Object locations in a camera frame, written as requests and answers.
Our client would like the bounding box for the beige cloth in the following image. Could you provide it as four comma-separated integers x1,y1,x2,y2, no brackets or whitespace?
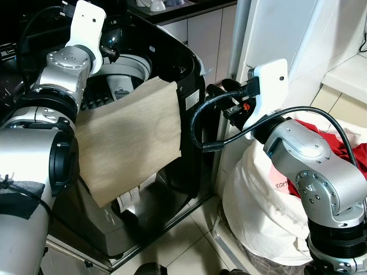
75,77,184,209

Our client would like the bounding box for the black washing machine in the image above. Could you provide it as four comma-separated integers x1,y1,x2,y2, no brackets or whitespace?
0,0,208,271

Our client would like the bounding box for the white cup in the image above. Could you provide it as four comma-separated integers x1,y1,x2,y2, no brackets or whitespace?
147,0,167,13

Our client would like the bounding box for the grey vertical pipe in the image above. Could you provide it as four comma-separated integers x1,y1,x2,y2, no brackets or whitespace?
232,0,253,82

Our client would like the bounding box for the white counter ledge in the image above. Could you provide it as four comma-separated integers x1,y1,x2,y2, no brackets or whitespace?
321,53,367,105

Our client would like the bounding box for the white laundry bag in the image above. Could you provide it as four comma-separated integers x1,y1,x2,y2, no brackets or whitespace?
222,113,367,266

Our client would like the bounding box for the red garment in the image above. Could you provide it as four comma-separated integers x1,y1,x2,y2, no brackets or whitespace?
286,119,367,199

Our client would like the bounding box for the black robot foot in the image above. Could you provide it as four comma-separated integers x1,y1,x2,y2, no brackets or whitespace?
133,262,169,275

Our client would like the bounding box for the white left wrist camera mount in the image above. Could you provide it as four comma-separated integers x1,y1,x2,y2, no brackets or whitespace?
65,0,107,75

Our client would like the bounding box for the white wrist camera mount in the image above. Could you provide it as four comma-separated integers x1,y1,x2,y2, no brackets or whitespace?
240,58,290,142
65,0,107,75

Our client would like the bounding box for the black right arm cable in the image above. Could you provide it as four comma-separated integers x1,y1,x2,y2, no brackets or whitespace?
190,80,357,168

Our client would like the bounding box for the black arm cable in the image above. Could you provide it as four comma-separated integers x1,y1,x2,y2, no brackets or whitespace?
15,5,76,61
190,80,357,168

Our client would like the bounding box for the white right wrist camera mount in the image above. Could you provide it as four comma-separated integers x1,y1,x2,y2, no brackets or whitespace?
240,58,290,142

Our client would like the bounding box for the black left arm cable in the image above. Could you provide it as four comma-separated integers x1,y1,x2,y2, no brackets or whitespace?
15,5,76,61

